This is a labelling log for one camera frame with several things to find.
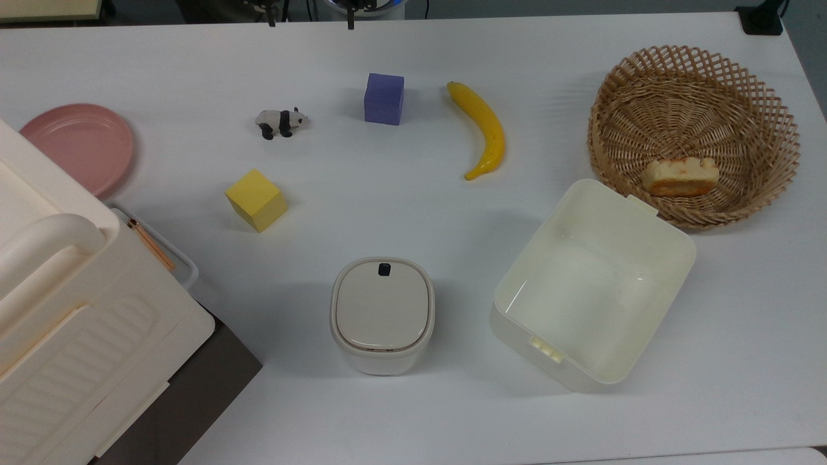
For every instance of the small panda toy figure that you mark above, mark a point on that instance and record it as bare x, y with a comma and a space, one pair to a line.
274, 119

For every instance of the beige board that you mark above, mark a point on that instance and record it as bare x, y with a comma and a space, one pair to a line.
45, 8

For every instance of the piece of toy bread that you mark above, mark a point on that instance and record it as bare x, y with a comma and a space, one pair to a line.
681, 177

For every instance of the yellow foam cube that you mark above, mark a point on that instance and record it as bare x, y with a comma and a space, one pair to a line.
255, 200

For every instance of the yellow banana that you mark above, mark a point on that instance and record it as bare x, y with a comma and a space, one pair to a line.
488, 129

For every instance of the small cream lidded trash can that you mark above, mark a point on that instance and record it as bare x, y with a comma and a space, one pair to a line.
381, 303

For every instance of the cream open plastic bin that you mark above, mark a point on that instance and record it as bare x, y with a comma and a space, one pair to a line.
588, 290

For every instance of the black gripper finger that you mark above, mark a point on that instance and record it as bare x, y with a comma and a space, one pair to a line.
351, 18
272, 17

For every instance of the woven wicker basket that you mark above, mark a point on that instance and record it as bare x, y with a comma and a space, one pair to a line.
678, 110

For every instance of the pink round plate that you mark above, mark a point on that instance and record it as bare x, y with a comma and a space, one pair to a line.
77, 145

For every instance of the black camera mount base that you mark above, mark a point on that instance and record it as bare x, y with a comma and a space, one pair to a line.
762, 19

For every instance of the purple foam cube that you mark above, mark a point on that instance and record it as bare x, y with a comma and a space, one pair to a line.
384, 100

